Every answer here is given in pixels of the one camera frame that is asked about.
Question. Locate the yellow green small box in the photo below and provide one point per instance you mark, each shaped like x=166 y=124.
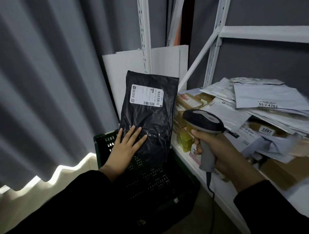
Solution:
x=185 y=139

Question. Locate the grey handheld barcode scanner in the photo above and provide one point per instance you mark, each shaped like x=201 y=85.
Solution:
x=206 y=135

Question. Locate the white board sheet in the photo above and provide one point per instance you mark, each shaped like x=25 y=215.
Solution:
x=135 y=72

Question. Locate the pile of grey mailer parcels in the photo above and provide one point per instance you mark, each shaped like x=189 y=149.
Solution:
x=263 y=113

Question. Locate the dark green plastic crate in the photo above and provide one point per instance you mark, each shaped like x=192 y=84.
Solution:
x=154 y=178

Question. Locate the brown cardboard parcel box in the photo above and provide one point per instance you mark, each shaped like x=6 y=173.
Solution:
x=188 y=101

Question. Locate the brown taped parcel box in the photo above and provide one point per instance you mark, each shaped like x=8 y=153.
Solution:
x=179 y=119

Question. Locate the large brown cardboard box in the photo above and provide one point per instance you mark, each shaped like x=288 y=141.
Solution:
x=284 y=172

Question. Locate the person's left middle finger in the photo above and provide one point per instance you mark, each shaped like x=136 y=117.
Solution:
x=136 y=137

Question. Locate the person's right hand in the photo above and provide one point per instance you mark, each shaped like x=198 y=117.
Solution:
x=218 y=151

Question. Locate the person's left hand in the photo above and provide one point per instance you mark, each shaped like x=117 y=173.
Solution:
x=123 y=151

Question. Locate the person's right forearm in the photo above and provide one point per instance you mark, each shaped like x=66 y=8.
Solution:
x=263 y=197

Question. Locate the person's right fingers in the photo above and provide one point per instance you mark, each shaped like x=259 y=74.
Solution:
x=197 y=142

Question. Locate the person's left thumb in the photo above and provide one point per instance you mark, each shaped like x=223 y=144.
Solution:
x=119 y=136

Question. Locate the grey curtain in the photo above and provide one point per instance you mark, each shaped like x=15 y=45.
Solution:
x=58 y=84

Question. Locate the person's left forearm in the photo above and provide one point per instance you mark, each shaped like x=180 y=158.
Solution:
x=72 y=205

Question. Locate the white metal shelving rack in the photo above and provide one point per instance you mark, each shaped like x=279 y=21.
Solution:
x=217 y=72

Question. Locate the black plastic mailer parcel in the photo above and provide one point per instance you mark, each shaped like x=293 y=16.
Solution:
x=149 y=115

